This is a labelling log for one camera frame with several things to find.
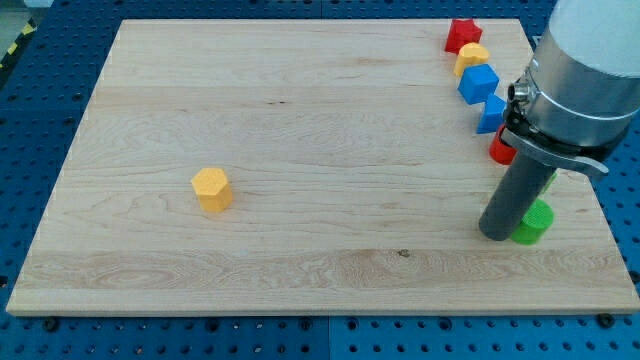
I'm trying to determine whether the red cylinder block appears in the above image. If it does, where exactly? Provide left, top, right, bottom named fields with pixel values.
left=489, top=124, right=517, bottom=165

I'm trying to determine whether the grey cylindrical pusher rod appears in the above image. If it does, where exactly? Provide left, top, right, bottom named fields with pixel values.
left=479, top=152, right=556, bottom=241

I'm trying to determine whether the blue cube block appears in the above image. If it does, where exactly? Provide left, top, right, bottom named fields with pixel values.
left=458, top=64, right=499, bottom=105

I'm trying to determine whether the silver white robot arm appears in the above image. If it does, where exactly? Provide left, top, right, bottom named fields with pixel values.
left=479, top=0, right=639, bottom=241

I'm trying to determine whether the yellow hexagon block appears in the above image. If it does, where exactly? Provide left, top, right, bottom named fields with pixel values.
left=191, top=168, right=233, bottom=212

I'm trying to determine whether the green cylinder block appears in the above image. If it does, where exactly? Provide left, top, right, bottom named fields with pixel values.
left=510, top=199, right=555, bottom=245

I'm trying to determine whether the yellow heart block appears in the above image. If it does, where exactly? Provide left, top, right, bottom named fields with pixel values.
left=453, top=42, right=491, bottom=77

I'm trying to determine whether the red star block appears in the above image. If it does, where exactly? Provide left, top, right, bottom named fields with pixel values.
left=444, top=19, right=483, bottom=54

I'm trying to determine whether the blue triangle block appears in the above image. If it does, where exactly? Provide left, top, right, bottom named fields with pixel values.
left=476, top=94, right=507, bottom=134

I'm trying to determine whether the light wooden board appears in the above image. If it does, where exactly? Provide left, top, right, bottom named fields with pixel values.
left=7, top=19, right=639, bottom=317

